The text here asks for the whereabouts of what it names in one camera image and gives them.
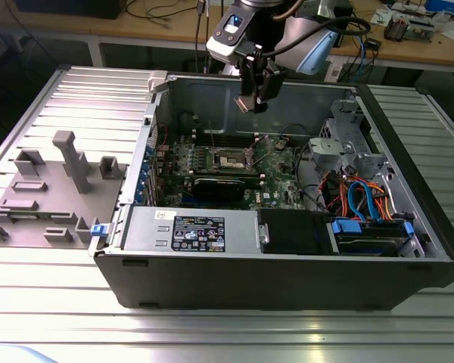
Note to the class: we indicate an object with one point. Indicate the silver CPU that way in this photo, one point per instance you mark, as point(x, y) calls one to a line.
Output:
point(244, 103)

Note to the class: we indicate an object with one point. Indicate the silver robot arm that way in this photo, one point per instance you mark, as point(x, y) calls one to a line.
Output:
point(302, 34)

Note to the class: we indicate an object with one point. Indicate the CPU socket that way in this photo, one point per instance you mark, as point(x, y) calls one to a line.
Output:
point(227, 160)

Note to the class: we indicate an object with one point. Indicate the finned CPU cooler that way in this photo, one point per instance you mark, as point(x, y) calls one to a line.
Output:
point(395, 30)

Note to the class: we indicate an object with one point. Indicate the round coin cell battery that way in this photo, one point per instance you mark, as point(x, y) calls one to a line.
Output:
point(282, 144)

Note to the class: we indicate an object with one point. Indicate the white labelled box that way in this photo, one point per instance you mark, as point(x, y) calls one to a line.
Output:
point(333, 72)

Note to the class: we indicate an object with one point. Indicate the silver metal drive cage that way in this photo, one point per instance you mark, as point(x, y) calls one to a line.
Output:
point(327, 147)

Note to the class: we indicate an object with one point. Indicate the pale grey case latch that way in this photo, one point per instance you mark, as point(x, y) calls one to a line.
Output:
point(157, 81)

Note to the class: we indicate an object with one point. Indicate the green motherboard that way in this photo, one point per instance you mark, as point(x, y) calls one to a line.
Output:
point(276, 181)

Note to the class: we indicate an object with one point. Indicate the wooden desk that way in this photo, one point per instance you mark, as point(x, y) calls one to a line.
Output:
point(155, 28)

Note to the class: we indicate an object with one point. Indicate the black graphics card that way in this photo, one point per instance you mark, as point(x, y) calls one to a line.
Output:
point(219, 189)

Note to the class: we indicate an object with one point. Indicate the small black box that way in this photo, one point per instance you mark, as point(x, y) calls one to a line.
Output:
point(373, 43)

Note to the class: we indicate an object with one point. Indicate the black drive bay box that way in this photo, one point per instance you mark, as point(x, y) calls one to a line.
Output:
point(291, 230)

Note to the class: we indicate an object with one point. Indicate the grey electronic device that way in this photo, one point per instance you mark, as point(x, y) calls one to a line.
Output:
point(420, 30)

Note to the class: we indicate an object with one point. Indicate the grey power supply unit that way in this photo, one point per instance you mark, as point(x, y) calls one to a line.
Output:
point(147, 230)

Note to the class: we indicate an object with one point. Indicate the blue box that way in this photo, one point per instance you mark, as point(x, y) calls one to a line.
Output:
point(439, 4)

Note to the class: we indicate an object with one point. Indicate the hard disk in blue carrier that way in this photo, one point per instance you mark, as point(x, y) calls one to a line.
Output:
point(367, 244)

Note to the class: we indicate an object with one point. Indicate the black PC case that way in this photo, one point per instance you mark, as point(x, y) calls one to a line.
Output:
point(249, 280)

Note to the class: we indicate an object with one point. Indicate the blue case latch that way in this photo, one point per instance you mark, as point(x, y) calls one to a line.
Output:
point(99, 231)

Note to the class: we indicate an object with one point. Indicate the grey parts rack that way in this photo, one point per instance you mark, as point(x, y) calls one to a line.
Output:
point(53, 215)

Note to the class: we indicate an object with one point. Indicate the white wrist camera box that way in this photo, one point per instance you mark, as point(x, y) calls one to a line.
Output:
point(231, 34)

